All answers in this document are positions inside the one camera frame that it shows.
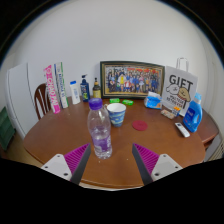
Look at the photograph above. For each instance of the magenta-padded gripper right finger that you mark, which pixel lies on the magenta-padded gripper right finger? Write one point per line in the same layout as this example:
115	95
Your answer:
148	159

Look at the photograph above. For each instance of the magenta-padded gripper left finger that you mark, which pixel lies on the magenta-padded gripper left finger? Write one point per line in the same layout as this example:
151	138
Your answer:
75	159

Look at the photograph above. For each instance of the clear purple-capped water bottle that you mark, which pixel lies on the clear purple-capped water bottle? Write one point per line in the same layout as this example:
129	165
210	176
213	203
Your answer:
100	133

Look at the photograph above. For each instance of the flat round red coaster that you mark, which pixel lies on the flat round red coaster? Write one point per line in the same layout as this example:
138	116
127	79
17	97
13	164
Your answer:
140	125

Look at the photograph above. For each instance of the white remote control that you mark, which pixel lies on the white remote control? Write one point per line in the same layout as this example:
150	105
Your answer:
182	130

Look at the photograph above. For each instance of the small patterned snack packet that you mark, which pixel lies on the small patterned snack packet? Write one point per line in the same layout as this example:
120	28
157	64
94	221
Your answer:
167	114

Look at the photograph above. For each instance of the blue patterned white mug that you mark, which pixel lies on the blue patterned white mug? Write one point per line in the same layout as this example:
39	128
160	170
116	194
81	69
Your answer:
117	115

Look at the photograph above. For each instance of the colourful puzzle cube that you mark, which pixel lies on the colourful puzzle cube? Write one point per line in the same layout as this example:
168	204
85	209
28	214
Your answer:
176	111

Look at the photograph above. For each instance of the blue tissue pack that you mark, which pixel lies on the blue tissue pack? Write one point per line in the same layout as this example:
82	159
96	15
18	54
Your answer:
153	101

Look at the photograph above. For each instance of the blue detergent bottle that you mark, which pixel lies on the blue detergent bottle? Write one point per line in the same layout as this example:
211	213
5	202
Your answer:
192	116

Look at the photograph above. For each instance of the white lotion bottle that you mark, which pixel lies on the white lotion bottle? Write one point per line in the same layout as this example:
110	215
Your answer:
75	94

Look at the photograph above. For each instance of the brown wooden chair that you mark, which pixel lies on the brown wooden chair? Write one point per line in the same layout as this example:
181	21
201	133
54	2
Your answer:
41	100

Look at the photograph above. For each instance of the dark blue pump bottle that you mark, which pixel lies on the dark blue pump bottle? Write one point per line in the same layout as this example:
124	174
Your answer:
85	91

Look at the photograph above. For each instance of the white radiator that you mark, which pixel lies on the white radiator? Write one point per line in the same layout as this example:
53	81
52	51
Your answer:
218	151

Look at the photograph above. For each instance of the dark yellow-labelled bottle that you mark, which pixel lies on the dark yellow-labelled bottle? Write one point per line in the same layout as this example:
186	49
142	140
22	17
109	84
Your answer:
97	91

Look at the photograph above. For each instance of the pink long box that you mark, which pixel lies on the pink long box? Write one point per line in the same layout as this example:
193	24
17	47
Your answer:
52	90

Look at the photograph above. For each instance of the white and green long box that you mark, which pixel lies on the white and green long box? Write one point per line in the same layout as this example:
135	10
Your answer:
61	85

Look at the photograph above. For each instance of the dark green crate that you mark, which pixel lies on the dark green crate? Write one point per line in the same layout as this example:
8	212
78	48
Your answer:
6	128

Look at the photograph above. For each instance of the white paper gift bag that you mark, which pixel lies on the white paper gift bag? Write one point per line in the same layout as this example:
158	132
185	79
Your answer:
180	90

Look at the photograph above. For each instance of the framed group photo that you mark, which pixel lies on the framed group photo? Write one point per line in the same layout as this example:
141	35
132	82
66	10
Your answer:
132	80

